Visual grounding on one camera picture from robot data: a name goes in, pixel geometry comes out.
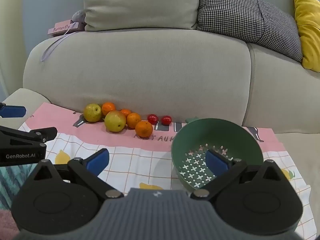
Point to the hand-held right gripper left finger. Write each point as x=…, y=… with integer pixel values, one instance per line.
x=97, y=162

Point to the yellow-green apple right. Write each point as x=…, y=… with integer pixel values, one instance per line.
x=115, y=121

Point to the grey plush toy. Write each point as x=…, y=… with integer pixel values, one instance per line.
x=78, y=16

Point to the red cherry tomato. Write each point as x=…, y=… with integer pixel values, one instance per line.
x=152, y=119
x=166, y=120

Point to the small orange mandarin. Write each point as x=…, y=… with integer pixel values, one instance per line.
x=125, y=112

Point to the yellow-green apple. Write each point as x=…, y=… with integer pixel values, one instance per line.
x=115, y=121
x=92, y=113

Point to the pink gift box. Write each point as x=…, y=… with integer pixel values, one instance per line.
x=62, y=28

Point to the lavender ribbon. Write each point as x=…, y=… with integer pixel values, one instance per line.
x=51, y=48

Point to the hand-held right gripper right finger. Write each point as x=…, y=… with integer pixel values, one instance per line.
x=215, y=163

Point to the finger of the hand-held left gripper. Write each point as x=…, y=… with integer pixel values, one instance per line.
x=37, y=135
x=13, y=111

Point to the yellow cushion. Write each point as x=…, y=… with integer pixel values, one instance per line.
x=308, y=30

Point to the beige cushion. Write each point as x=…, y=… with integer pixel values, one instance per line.
x=140, y=5

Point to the pink checked printed cloth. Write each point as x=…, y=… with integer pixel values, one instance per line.
x=137, y=160

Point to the yellow-green apple left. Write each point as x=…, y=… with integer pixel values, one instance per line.
x=92, y=113

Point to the green colander bowl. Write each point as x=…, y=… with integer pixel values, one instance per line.
x=225, y=135

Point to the teal striped cloth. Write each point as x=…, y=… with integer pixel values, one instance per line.
x=10, y=182

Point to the houndstooth cushion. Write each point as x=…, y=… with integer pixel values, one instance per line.
x=237, y=15

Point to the grey sofa cushion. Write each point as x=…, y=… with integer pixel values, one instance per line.
x=150, y=67

